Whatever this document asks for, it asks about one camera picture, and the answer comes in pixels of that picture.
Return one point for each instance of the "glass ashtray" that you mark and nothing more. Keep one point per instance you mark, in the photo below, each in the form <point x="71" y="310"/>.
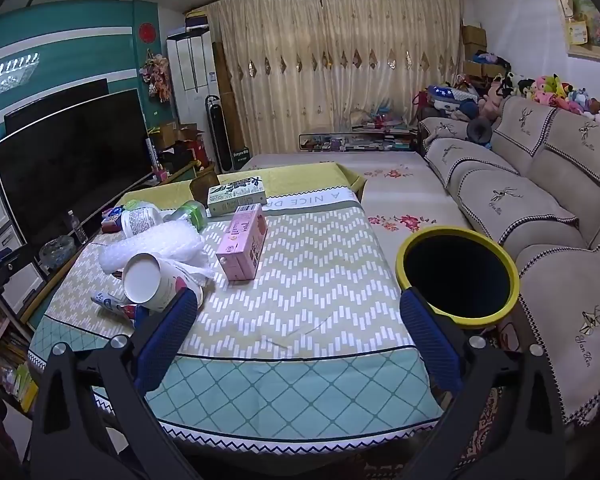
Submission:
<point x="56" y="252"/>

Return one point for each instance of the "red round wall decoration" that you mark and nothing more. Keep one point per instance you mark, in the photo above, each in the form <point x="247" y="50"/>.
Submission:
<point x="148" y="31"/>

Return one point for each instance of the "red blue tissue pack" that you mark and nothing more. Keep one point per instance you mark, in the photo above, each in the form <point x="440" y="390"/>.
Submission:
<point x="112" y="217"/>

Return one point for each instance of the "beige sofa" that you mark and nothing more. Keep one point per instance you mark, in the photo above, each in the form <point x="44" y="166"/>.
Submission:
<point x="540" y="210"/>

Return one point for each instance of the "patterned rug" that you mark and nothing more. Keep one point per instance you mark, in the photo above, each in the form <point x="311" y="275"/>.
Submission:
<point x="485" y="425"/>

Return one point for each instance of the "beige embroidered curtain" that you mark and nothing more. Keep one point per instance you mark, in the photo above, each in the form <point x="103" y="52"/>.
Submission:
<point x="340" y="60"/>

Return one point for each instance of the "black waste bin yellow rim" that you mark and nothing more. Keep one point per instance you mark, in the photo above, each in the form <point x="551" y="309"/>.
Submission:
<point x="455" y="275"/>

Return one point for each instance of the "stack of cardboard boxes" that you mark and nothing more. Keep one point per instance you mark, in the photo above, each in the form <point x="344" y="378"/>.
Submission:
<point x="474" y="50"/>

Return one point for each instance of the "black tower fan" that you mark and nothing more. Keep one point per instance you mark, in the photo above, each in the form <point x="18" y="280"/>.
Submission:
<point x="221" y="130"/>

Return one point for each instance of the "grey patterned tissue box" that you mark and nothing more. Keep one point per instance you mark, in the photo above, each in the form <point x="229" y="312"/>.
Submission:
<point x="235" y="195"/>

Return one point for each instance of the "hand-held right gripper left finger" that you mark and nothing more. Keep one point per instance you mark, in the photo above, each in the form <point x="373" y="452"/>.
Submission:
<point x="165" y="340"/>

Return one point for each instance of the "small brown box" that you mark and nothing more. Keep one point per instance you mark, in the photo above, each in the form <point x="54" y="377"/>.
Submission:
<point x="203" y="185"/>

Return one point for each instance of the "hanging flower decoration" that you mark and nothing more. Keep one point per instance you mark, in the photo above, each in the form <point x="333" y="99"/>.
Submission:
<point x="156" y="75"/>

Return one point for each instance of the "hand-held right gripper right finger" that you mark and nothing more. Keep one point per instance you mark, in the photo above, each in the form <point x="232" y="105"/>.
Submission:
<point x="430" y="345"/>

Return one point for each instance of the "dark round cushion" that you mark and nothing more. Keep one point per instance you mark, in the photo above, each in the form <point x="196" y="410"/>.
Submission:
<point x="479" y="131"/>

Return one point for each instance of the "open cardboard box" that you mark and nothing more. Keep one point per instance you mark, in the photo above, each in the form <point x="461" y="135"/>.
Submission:
<point x="175" y="137"/>

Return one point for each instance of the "patterned tablecloth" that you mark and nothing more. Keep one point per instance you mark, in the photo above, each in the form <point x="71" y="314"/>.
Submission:
<point x="305" y="285"/>

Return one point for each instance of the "pink drink carton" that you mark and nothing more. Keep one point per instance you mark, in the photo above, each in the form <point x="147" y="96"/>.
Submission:
<point x="242" y="245"/>

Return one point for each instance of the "clear water bottle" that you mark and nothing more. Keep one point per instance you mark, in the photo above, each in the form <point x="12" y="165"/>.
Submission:
<point x="78" y="230"/>

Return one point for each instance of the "black wall panel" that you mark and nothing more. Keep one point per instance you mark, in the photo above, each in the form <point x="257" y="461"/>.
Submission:
<point x="45" y="102"/>

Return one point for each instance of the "low glass table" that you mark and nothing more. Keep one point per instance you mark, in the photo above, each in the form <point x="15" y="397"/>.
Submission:
<point x="355" y="141"/>

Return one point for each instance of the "black flat television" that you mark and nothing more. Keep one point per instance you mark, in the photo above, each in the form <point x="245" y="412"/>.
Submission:
<point x="70" y="170"/>

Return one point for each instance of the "row of books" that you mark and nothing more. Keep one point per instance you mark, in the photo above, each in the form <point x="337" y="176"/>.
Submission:
<point x="17" y="370"/>

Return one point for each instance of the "pile of plush toys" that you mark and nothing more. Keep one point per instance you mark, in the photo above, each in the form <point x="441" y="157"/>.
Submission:
<point x="550" y="92"/>

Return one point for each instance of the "clear bubble wrap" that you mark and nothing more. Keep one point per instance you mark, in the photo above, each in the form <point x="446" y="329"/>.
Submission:
<point x="170" y="245"/>

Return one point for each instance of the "white container green lid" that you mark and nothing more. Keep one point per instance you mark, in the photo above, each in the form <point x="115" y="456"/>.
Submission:
<point x="140" y="220"/>

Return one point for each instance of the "blue star print bag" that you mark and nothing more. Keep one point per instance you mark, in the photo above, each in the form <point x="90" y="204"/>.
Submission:
<point x="450" y="96"/>

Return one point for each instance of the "dark green box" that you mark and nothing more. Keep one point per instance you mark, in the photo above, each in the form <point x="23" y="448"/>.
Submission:
<point x="241" y="159"/>

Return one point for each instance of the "green label plastic bottle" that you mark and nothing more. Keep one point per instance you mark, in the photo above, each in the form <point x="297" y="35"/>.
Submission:
<point x="190" y="212"/>

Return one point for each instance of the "white standing air conditioner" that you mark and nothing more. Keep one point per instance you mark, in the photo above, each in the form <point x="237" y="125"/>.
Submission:
<point x="190" y="70"/>

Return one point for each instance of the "white toothpaste tube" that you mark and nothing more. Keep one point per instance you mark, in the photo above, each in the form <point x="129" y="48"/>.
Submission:
<point x="107" y="301"/>

